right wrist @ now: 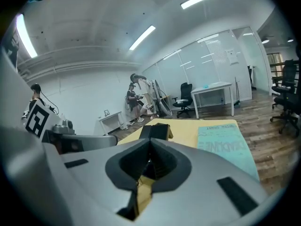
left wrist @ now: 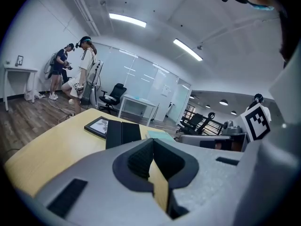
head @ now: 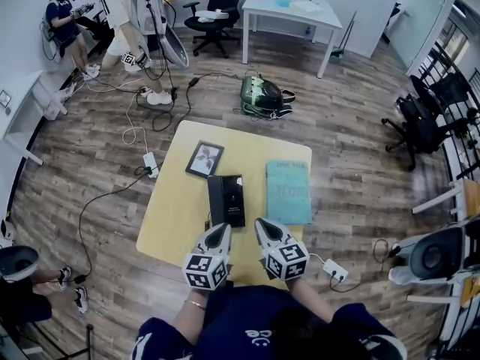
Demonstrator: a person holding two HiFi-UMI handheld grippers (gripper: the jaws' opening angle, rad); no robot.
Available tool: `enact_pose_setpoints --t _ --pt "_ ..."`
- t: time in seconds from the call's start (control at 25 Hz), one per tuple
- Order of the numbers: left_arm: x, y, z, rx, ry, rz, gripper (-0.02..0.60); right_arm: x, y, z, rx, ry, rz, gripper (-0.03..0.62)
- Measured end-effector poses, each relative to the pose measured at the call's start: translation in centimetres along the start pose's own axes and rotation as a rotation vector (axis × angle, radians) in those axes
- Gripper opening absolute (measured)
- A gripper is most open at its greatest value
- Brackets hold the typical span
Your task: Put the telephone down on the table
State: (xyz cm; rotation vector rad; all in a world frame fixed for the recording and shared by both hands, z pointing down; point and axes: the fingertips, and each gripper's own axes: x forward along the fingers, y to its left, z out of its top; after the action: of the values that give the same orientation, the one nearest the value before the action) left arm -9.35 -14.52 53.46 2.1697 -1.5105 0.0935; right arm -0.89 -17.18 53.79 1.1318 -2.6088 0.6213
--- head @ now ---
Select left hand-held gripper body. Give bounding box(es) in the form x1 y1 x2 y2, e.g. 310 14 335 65
182 234 231 291

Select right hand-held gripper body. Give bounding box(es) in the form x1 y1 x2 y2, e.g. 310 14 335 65
261 232 311 281

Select black telephone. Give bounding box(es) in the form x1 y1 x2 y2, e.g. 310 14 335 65
206 173 246 229

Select person's left forearm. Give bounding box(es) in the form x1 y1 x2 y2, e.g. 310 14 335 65
173 286 212 347

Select person's right forearm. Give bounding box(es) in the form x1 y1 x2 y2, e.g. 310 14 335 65
288 277 335 324

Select teal book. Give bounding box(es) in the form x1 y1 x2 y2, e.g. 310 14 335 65
265 159 314 226

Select yellow table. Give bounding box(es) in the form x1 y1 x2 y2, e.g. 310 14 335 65
135 120 313 288

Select white power strip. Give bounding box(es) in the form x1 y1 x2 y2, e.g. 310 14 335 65
322 258 350 282
142 151 160 179

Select person's navy shirt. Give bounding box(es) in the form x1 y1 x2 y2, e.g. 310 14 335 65
130 283 408 360

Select black floor stand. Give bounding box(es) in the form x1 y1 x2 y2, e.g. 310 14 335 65
84 323 95 360

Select green backpack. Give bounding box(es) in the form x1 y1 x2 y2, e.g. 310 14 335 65
238 73 297 122

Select white pod-shaped backpack rig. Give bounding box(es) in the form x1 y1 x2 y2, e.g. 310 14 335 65
136 0 190 71
0 244 40 281
388 221 480 287

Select black office chair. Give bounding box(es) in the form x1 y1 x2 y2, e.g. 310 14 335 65
381 73 470 172
182 0 250 59

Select white desk with metal legs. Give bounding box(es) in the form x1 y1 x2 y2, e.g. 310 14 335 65
241 0 344 80

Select white cloth bundle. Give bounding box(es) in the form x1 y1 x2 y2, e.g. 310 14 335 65
194 8 230 23

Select white papers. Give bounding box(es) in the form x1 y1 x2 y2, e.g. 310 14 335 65
292 0 326 14

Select white side desk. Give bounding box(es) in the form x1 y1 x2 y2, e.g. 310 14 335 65
0 69 69 166

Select black picture frame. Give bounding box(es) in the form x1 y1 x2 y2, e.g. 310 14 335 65
184 139 225 177

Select white cable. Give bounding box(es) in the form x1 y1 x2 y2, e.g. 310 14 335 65
121 86 152 157

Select long black cable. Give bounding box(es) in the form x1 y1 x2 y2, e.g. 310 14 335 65
73 165 161 285

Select green dustpan with handle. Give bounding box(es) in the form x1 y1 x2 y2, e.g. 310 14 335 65
328 10 358 65

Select wooden desk with white frame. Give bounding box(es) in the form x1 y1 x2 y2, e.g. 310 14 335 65
411 178 480 218

